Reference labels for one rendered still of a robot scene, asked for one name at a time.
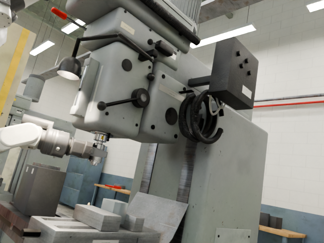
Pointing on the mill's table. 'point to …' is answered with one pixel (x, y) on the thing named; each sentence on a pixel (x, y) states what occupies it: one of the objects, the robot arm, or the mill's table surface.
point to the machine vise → (90, 231)
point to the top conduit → (166, 15)
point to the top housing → (161, 28)
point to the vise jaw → (97, 218)
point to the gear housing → (143, 30)
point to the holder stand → (40, 190)
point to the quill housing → (115, 91)
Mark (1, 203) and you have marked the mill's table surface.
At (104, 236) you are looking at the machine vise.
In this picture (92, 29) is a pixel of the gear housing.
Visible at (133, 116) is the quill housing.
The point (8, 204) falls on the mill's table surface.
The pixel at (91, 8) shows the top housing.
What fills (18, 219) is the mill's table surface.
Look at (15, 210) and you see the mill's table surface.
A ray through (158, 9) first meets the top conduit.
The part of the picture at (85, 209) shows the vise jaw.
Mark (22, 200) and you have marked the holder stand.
